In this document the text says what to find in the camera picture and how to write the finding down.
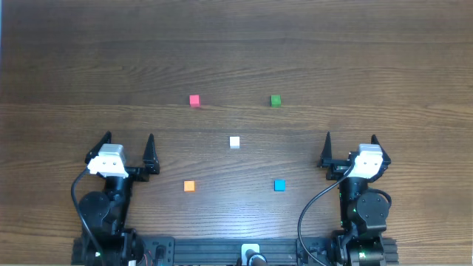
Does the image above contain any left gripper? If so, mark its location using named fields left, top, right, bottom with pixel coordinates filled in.
left=84, top=131, right=161, bottom=183

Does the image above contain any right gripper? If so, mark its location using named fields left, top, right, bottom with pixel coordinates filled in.
left=319, top=132, right=392, bottom=182

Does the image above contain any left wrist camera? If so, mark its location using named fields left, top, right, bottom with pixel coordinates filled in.
left=86, top=143, right=130, bottom=180

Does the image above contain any mounting rail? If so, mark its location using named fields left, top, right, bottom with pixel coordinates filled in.
left=72, top=236, right=400, bottom=266

